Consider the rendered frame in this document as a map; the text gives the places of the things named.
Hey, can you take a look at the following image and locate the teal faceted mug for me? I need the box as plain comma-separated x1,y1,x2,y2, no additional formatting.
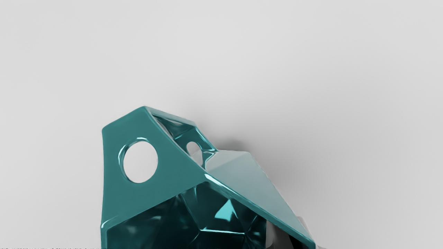
100,106,316,249

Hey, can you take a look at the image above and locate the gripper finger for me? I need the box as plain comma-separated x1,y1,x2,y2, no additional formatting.
266,216,327,249

